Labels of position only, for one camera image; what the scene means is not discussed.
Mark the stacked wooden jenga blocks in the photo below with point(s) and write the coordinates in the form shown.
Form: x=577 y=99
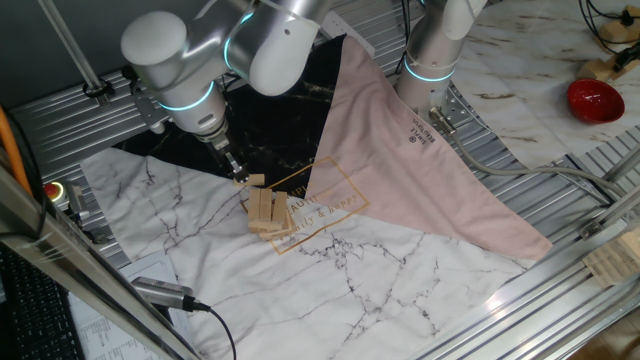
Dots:
x=272 y=230

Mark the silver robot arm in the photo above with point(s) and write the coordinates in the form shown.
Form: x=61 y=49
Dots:
x=175 y=60

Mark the aluminium corner strut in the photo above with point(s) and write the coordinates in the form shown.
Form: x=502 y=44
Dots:
x=615 y=215

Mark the pink black marble tablecloth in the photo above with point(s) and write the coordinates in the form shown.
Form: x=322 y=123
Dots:
x=350 y=300

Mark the silver box camera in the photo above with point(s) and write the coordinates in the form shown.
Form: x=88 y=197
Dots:
x=160 y=292

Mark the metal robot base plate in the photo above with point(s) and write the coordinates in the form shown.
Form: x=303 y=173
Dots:
x=457 y=107

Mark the black keyboard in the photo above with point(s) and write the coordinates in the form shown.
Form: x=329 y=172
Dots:
x=35 y=320

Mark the neighbouring robot black gripper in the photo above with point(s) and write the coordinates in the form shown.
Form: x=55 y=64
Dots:
x=627 y=55

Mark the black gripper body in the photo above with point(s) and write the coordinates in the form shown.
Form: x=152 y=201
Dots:
x=217 y=145

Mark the grey metal pole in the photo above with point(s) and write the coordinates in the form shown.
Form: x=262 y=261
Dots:
x=71 y=47

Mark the red bowl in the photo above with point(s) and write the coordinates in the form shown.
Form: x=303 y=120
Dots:
x=595 y=102

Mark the light wooden jenga block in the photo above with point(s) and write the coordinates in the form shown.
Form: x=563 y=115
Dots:
x=254 y=204
x=256 y=180
x=266 y=204
x=279 y=206

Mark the grey metal box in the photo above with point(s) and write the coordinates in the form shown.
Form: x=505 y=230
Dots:
x=75 y=200

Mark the black foam microphone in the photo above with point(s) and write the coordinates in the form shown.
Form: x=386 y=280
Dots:
x=129 y=73

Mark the aluminium frame bar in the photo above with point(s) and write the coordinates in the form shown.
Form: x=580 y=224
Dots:
x=75 y=270

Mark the printed paper stack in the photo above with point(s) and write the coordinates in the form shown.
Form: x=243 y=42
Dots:
x=100 y=335

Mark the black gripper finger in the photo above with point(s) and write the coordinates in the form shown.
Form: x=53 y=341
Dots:
x=227 y=167
x=240 y=170

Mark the white gold-veined marble sheet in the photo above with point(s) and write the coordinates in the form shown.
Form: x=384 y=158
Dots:
x=525 y=75

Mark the light wooden printed board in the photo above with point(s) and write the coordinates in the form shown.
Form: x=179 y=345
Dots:
x=610 y=262

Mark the red emergency stop button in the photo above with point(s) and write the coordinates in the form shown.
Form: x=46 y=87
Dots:
x=54 y=192

